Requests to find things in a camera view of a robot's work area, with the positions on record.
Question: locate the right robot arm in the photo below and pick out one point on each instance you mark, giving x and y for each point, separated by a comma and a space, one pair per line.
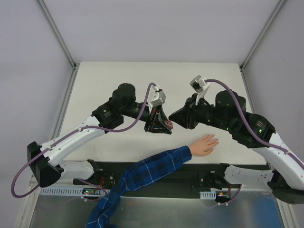
285, 180

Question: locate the blue plaid sleeve forearm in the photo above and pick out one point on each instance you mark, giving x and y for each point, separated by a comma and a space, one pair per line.
140, 174

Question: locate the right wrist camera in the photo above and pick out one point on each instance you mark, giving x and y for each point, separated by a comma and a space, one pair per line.
201, 87

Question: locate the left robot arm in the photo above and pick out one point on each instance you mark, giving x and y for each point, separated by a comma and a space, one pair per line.
47, 161

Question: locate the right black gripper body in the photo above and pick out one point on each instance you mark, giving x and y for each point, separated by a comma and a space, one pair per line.
190, 115

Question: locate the right aluminium frame post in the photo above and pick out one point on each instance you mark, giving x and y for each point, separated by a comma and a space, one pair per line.
262, 34

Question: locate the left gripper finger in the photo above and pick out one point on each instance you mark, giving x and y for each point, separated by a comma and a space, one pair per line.
161, 114
162, 128

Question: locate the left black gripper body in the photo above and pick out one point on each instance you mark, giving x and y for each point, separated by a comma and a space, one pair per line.
150, 119

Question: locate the right white cable duct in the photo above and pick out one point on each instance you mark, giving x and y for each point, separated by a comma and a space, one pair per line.
208, 195

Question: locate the mannequin hand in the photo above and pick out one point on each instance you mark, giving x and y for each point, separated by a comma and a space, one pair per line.
203, 146

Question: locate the pink nail polish bottle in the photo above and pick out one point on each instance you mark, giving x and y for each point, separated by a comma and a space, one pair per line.
169, 124

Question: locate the aluminium frame post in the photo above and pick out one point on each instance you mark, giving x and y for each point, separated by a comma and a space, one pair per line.
262, 34
56, 33

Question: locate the left aluminium frame post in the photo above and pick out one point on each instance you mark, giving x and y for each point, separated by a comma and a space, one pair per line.
56, 33

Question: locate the left white cable duct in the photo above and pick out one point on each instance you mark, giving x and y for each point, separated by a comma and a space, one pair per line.
72, 191

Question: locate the white cable duct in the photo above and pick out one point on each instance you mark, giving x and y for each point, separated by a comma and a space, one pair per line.
72, 191
208, 195

